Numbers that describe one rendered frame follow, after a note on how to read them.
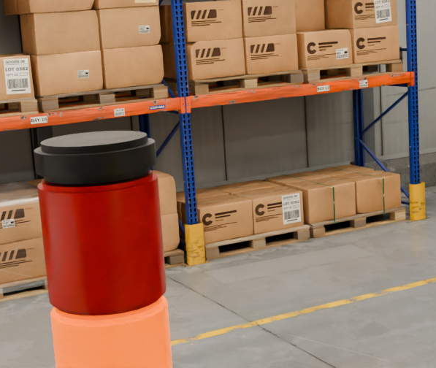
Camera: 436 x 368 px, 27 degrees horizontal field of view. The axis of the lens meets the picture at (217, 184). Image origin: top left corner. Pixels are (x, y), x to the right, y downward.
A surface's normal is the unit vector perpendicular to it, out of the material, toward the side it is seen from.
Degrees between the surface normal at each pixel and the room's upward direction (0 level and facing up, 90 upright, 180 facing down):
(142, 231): 90
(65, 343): 90
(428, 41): 90
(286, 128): 90
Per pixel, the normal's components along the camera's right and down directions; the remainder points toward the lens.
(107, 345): -0.01, 0.19
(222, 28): 0.45, 0.14
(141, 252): 0.70, 0.09
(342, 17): -0.87, 0.18
